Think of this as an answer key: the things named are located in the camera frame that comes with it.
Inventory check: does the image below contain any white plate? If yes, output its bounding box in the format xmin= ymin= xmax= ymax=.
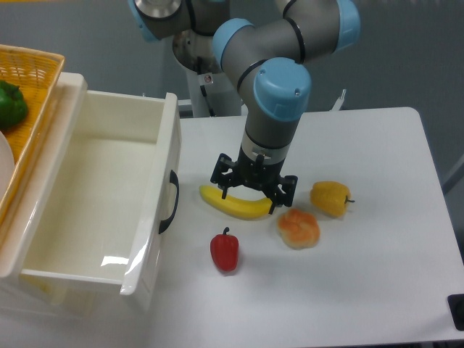
xmin=0 ymin=133 xmax=15 ymax=198

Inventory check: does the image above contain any white drawer cabinet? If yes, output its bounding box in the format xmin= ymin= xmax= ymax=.
xmin=0 ymin=72 xmax=182 ymax=320

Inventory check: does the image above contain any yellow bell pepper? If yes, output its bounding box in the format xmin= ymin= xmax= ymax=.
xmin=310 ymin=181 xmax=355 ymax=218

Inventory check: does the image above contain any black drawer handle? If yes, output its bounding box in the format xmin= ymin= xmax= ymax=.
xmin=158 ymin=170 xmax=180 ymax=235

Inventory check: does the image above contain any round orange bread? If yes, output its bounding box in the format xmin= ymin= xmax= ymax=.
xmin=277 ymin=208 xmax=320 ymax=249

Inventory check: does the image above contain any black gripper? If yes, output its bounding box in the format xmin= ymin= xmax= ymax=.
xmin=210 ymin=141 xmax=298 ymax=215

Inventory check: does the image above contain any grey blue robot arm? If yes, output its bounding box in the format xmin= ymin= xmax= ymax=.
xmin=129 ymin=1 xmax=360 ymax=208

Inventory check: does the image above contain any red bell pepper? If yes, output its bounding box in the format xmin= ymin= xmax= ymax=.
xmin=210 ymin=227 xmax=239 ymax=272

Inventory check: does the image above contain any green bell pepper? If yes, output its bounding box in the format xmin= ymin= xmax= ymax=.
xmin=1 ymin=80 xmax=28 ymax=130

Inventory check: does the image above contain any yellow banana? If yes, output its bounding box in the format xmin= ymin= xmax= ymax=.
xmin=199 ymin=186 xmax=272 ymax=220

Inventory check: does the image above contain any white open drawer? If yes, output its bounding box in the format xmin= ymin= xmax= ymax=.
xmin=22 ymin=91 xmax=181 ymax=297

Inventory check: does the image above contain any black corner object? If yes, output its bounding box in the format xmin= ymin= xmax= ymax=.
xmin=447 ymin=294 xmax=464 ymax=331

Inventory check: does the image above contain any yellow woven basket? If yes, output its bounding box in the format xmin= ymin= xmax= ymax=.
xmin=1 ymin=44 xmax=65 ymax=221

